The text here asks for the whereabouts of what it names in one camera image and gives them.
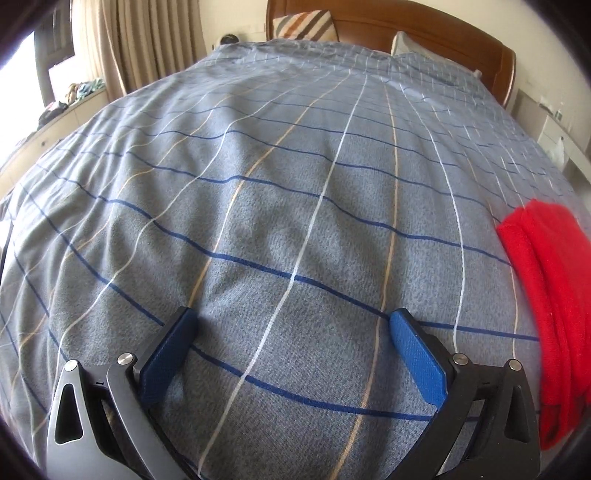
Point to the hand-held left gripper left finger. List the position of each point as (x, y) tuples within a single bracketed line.
[(168, 350)]

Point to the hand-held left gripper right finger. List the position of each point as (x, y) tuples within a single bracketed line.
[(418, 360)]

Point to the red knit sweater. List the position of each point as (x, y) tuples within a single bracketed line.
[(545, 277)]

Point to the grey checked duvet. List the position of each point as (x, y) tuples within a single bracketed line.
[(277, 207)]

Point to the clear plastic bag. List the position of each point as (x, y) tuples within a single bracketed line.
[(559, 150)]

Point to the white nightstand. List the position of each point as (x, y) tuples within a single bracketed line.
[(577, 152)]

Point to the pile of clutter on windowsill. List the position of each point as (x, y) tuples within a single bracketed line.
[(74, 97)]

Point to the window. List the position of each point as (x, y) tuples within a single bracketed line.
[(32, 92)]

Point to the beige curtain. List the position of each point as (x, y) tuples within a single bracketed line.
[(138, 41)]

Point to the pale grey pillow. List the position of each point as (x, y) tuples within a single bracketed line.
[(406, 46)]

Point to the dark round alarm clock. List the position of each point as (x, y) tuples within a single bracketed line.
[(228, 39)]

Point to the wooden headboard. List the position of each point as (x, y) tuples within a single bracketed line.
[(415, 23)]

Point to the striped pillow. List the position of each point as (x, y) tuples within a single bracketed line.
[(304, 25)]

